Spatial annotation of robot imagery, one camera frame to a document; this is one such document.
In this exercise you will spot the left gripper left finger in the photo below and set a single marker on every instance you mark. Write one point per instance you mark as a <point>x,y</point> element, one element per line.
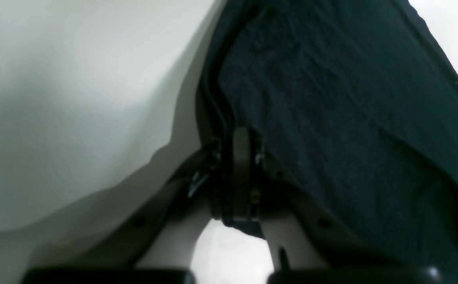
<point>113,260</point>

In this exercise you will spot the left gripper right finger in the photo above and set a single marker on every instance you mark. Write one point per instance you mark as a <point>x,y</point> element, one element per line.
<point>308,245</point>

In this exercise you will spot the black T-shirt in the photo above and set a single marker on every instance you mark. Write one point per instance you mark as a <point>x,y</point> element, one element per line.
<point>359,103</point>

